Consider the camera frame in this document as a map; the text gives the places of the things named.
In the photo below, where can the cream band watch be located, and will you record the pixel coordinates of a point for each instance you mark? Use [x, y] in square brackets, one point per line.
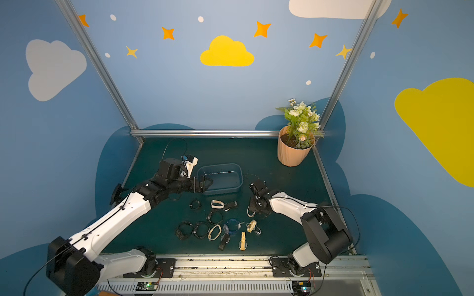
[215, 232]

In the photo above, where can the blue translucent watch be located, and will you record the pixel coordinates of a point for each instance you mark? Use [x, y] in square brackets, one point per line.
[231, 226]

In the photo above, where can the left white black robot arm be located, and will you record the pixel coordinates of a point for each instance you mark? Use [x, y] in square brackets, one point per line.
[76, 265]

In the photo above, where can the blue plastic storage box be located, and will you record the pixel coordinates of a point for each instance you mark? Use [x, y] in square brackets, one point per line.
[227, 178]

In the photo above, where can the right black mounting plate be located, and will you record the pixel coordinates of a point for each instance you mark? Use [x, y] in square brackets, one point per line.
[283, 267]

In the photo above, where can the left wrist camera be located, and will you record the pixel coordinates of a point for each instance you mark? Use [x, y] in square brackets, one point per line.
[189, 162]

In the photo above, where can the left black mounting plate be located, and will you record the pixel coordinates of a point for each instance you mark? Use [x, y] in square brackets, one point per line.
[163, 268]

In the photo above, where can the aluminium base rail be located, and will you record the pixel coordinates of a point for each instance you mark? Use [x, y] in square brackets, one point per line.
[206, 274]

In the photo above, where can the black mounting plate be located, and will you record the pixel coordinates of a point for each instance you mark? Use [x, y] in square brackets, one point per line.
[163, 268]
[283, 267]

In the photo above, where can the left green circuit board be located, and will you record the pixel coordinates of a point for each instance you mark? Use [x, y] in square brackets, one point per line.
[147, 286]

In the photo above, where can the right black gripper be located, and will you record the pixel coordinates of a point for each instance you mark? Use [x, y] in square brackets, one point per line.
[257, 192]

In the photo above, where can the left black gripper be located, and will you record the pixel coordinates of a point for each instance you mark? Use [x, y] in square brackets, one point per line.
[199, 184]

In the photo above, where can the left aluminium frame post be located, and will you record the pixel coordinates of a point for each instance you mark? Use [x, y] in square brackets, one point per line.
[71, 16]

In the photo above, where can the red emergency button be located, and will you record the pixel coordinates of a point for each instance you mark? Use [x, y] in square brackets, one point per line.
[116, 194]

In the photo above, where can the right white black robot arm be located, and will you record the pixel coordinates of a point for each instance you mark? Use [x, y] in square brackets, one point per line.
[327, 235]

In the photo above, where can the horizontal aluminium frame bar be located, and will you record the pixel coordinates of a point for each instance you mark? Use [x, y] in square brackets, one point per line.
[177, 133]

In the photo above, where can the tan small watch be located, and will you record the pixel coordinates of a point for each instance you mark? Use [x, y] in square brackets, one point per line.
[251, 226]

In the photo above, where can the right green circuit board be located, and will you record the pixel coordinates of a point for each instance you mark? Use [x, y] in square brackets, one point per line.
[301, 288]

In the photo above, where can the black round watch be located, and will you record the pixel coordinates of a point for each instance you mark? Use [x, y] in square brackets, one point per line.
[215, 217]

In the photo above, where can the peach ribbed flower pot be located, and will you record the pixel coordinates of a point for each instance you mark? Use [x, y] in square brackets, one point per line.
[289, 156]

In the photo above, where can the aluminium frame post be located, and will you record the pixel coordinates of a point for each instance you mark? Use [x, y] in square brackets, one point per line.
[71, 16]
[349, 65]

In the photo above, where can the white strap watch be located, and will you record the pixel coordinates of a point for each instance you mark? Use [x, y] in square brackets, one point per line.
[217, 204]

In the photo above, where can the white artificial flower plant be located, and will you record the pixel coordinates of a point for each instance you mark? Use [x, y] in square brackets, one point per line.
[303, 125]

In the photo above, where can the right aluminium frame post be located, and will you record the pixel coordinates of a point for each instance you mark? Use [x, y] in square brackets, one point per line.
[349, 65]

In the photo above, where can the black strap watch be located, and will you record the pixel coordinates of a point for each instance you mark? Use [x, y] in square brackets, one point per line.
[230, 205]
[224, 241]

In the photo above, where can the small black watch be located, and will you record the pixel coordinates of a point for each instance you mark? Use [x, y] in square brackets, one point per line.
[195, 205]

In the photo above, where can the beige oval band watch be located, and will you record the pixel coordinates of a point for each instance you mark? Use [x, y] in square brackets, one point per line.
[251, 212]

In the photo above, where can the green circuit board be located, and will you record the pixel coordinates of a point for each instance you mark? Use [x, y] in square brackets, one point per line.
[147, 286]
[301, 288]

